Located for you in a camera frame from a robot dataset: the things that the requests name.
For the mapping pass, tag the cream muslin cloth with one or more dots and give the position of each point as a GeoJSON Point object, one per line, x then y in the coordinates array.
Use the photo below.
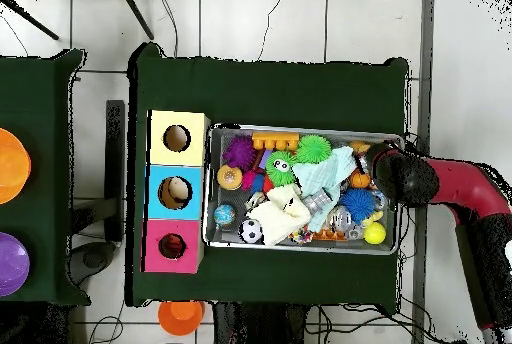
{"type": "Point", "coordinates": [280, 216]}

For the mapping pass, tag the blue puffer ball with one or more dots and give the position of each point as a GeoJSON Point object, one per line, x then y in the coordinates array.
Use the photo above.
{"type": "Point", "coordinates": [357, 203]}

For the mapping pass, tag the orange-brown plush bear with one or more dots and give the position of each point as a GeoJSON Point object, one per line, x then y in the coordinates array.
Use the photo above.
{"type": "Point", "coordinates": [359, 146]}

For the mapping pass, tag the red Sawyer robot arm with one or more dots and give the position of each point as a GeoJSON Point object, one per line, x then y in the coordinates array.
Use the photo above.
{"type": "Point", "coordinates": [460, 188]}

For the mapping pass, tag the silver mesh bin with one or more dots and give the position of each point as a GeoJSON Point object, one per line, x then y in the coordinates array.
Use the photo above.
{"type": "Point", "coordinates": [232, 196]}

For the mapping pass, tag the wooden box with three holes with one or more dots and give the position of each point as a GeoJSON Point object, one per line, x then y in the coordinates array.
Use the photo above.
{"type": "Point", "coordinates": [176, 120]}

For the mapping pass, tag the green fuzzy ball with eyes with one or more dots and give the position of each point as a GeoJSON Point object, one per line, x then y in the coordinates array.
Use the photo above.
{"type": "Point", "coordinates": [280, 170]}

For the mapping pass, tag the purple spiky ball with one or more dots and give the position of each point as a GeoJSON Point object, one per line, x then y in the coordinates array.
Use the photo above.
{"type": "Point", "coordinates": [239, 152]}

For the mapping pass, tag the orange building block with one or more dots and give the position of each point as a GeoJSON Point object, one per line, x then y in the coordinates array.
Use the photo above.
{"type": "Point", "coordinates": [275, 138]}

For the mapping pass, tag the blue globe ball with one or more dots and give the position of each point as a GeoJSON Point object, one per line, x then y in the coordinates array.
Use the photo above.
{"type": "Point", "coordinates": [224, 214]}

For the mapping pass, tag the black and white soccer ball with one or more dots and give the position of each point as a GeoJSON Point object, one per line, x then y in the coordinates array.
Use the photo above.
{"type": "Point", "coordinates": [251, 231]}

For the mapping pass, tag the green puffer ball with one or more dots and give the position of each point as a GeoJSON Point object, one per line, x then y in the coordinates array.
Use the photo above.
{"type": "Point", "coordinates": [314, 148]}

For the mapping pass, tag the mint green muslin cloth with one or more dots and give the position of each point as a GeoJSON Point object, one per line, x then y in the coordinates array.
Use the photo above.
{"type": "Point", "coordinates": [320, 172]}

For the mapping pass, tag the grey plastic toy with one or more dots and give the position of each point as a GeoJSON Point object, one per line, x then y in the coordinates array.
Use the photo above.
{"type": "Point", "coordinates": [318, 200]}

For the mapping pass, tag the beige ball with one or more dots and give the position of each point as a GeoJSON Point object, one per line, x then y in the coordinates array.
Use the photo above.
{"type": "Point", "coordinates": [176, 192]}

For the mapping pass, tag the dark green tablecloth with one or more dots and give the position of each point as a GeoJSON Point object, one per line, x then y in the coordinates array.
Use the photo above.
{"type": "Point", "coordinates": [280, 92]}
{"type": "Point", "coordinates": [40, 92]}

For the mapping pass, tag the black metal bar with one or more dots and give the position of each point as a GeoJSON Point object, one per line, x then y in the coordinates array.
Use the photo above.
{"type": "Point", "coordinates": [115, 160]}

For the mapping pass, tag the orange cup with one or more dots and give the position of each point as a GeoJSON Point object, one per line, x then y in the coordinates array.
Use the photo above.
{"type": "Point", "coordinates": [180, 318]}

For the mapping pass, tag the grey plastic base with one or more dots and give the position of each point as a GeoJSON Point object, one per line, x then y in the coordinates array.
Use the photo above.
{"type": "Point", "coordinates": [94, 260]}

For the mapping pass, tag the orange plate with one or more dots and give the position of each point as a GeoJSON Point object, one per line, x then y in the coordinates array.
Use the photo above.
{"type": "Point", "coordinates": [14, 166]}

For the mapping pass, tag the purple plate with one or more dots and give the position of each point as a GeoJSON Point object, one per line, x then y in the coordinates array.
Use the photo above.
{"type": "Point", "coordinates": [12, 264]}

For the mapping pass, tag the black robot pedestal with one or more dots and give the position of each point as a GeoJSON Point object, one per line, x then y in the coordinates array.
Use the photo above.
{"type": "Point", "coordinates": [256, 324]}

